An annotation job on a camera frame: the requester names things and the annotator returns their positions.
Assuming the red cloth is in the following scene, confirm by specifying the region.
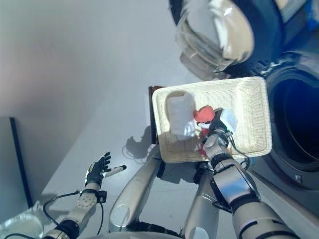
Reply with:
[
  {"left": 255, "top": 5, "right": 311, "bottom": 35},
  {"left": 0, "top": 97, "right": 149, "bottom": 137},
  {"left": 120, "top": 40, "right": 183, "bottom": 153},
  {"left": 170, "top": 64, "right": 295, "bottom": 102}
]
[{"left": 193, "top": 106, "right": 216, "bottom": 158}]

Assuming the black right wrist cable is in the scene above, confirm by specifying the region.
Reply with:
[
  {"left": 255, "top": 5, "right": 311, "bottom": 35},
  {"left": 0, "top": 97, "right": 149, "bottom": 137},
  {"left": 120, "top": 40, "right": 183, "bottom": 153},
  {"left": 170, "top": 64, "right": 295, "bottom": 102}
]
[{"left": 224, "top": 131, "right": 250, "bottom": 170}]

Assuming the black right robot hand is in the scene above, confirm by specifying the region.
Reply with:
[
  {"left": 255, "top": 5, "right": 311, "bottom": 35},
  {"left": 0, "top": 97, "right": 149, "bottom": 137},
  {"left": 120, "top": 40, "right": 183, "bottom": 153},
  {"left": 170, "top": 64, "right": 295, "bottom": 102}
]
[{"left": 208, "top": 108, "right": 238, "bottom": 135}]

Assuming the silver right robot leg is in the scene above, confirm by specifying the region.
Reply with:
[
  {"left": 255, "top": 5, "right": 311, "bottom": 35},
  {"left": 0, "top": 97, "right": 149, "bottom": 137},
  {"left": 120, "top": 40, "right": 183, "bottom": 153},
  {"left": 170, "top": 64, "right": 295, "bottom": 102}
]
[{"left": 181, "top": 163, "right": 217, "bottom": 239}]

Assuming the grey front-load washing machine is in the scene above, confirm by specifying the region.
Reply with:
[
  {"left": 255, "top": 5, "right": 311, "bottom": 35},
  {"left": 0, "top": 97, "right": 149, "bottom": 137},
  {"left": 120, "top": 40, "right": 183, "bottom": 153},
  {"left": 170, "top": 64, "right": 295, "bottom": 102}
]
[{"left": 249, "top": 0, "right": 319, "bottom": 225}]

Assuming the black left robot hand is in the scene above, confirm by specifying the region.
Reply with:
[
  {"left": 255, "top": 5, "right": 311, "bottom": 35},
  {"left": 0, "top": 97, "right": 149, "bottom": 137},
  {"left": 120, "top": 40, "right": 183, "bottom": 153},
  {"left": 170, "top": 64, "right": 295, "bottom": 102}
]
[{"left": 84, "top": 152, "right": 127, "bottom": 190}]

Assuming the round glass washer door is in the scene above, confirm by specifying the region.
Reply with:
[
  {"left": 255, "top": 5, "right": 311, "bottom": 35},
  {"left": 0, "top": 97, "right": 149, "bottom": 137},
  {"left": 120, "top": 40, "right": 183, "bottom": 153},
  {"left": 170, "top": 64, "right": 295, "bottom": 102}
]
[{"left": 168, "top": 0, "right": 287, "bottom": 80}]

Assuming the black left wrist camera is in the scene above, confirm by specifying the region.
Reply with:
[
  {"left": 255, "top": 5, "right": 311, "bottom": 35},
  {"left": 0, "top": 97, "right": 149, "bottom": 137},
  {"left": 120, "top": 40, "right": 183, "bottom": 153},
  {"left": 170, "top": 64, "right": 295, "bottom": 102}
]
[{"left": 96, "top": 190, "right": 108, "bottom": 204}]

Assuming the cream wicker tray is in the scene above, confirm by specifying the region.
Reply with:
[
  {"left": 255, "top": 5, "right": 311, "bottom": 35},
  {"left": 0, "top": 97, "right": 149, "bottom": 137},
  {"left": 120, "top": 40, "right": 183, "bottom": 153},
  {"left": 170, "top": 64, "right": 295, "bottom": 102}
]
[{"left": 152, "top": 76, "right": 272, "bottom": 164}]

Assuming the white folded cloth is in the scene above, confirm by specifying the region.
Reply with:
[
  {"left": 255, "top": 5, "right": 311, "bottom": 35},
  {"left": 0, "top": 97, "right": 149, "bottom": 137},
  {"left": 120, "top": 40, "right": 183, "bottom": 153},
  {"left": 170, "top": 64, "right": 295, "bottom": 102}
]
[{"left": 166, "top": 92, "right": 197, "bottom": 140}]

